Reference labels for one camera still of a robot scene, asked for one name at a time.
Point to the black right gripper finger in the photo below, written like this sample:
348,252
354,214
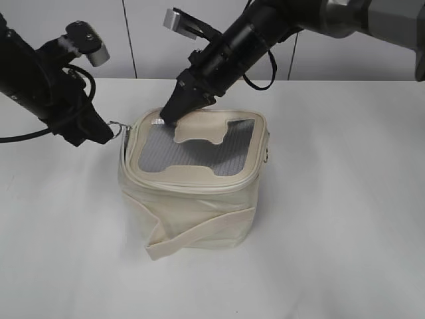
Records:
184,100

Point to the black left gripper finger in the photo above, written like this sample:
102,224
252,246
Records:
92,127

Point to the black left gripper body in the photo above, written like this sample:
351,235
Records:
62,116

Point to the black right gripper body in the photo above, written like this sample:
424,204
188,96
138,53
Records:
224,61

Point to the cream canvas zipper bag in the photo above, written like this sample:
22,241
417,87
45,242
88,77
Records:
194,184

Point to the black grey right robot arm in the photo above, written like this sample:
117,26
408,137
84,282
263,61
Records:
263,24

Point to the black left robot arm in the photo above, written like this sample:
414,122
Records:
48,85

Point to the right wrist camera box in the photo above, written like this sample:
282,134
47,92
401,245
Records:
181,22

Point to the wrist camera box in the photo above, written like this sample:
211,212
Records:
82,39
181,22

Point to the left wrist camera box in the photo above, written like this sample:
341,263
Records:
82,39

